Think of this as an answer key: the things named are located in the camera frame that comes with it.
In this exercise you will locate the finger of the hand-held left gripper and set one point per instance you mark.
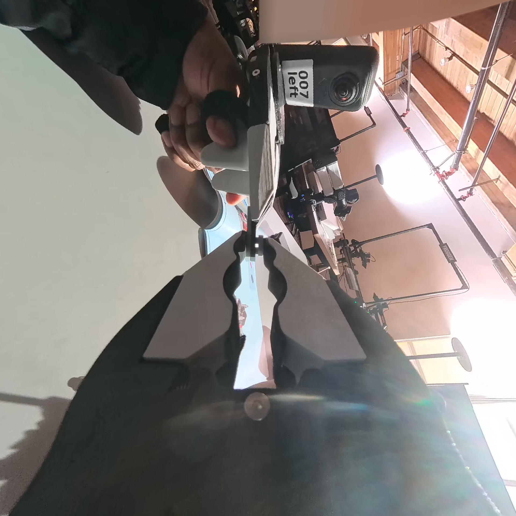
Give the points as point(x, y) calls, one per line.
point(258, 173)

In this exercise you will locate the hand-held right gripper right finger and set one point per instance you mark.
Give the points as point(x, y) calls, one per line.
point(314, 318)

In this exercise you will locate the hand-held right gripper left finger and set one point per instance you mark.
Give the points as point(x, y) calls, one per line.
point(193, 318)

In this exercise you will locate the black toy brick plate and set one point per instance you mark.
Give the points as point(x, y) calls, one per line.
point(253, 238)

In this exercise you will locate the person's left forearm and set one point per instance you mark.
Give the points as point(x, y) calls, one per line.
point(121, 40)

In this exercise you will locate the grey desk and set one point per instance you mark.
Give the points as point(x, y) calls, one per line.
point(60, 201)

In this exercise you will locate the person's left hand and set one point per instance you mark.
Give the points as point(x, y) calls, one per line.
point(193, 80)

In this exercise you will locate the black storage rack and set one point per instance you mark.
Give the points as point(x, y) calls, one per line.
point(310, 137)

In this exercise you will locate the blue instruction booklet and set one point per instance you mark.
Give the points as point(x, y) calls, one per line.
point(223, 229)

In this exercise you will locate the white cardboard box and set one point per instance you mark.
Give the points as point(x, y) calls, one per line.
point(336, 175)
point(323, 179)

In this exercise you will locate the black floor lamp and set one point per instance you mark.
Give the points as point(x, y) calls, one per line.
point(379, 174)
point(461, 354)

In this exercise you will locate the metal ceiling pipe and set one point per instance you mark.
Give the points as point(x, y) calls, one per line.
point(496, 133)
point(479, 80)

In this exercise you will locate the black camera rig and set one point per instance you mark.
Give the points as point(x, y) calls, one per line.
point(342, 201)

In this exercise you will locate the black frame stand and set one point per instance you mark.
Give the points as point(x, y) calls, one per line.
point(447, 252)

